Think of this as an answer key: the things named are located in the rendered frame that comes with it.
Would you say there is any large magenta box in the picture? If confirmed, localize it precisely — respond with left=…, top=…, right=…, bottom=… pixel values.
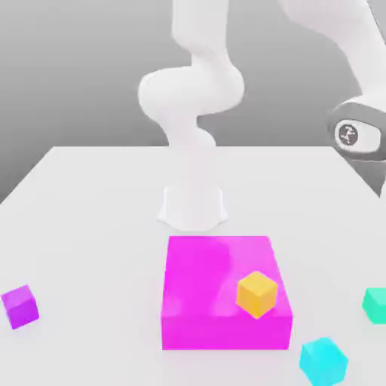
left=161, top=235, right=294, bottom=351

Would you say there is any small green cube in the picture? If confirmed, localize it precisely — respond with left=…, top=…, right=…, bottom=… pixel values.
left=361, top=286, right=386, bottom=326

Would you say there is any small cyan cube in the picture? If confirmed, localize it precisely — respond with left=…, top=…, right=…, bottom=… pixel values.
left=299, top=336, right=350, bottom=386

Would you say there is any small purple cube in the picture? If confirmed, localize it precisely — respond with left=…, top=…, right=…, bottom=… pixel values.
left=1, top=283, right=41, bottom=330

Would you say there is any small orange cube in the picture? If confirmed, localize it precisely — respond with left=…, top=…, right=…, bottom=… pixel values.
left=235, top=271, right=279, bottom=320

